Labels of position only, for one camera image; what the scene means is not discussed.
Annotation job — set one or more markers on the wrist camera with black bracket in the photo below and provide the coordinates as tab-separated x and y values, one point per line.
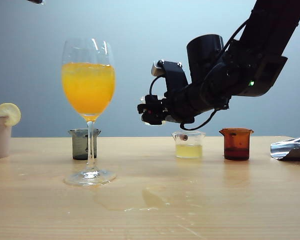
175	75

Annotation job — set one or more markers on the tall stemmed wine glass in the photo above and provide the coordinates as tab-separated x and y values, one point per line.
88	95

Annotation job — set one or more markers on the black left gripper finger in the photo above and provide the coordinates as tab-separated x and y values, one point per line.
36	1

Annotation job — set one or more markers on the yellow lemon slice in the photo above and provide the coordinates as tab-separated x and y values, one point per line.
11	113

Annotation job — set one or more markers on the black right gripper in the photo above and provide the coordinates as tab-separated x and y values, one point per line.
190	105

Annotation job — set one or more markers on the grey smoked glass measuring cup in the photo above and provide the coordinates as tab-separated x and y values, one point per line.
78	147

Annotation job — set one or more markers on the stainless steel scoop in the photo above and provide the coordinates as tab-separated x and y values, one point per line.
292	150

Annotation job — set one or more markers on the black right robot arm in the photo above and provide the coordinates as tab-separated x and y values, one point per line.
260	62

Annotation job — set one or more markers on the white paper cup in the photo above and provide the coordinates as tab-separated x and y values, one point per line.
0	137

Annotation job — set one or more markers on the amber glass measuring cup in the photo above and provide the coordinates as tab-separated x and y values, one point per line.
236	147

